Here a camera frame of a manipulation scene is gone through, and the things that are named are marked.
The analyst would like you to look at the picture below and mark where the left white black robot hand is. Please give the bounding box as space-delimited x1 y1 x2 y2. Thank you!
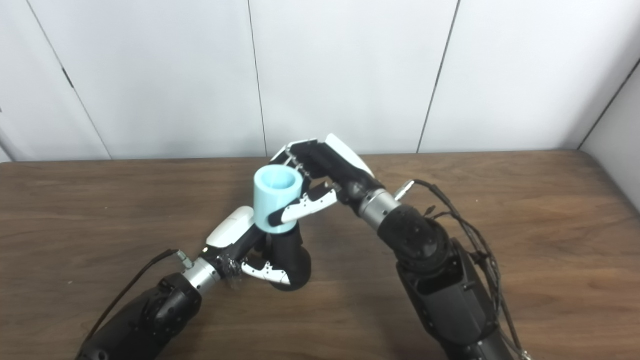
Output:
200 206 294 292

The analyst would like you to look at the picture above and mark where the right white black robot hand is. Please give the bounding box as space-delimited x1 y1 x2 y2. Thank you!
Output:
267 133 386 227

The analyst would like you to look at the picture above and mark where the light-blue short hose piece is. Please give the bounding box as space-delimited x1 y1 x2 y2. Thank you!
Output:
253 166 305 235

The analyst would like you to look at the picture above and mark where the black funnel-shaped nozzle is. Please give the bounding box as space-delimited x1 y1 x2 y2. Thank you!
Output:
264 222 313 293

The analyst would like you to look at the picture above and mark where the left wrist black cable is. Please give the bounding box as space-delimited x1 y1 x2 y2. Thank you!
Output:
82 248 195 347

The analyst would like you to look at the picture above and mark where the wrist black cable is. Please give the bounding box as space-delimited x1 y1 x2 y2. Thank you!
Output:
82 248 195 347
395 179 532 360

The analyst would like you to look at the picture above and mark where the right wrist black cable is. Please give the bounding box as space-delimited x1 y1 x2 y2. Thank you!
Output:
395 179 532 360

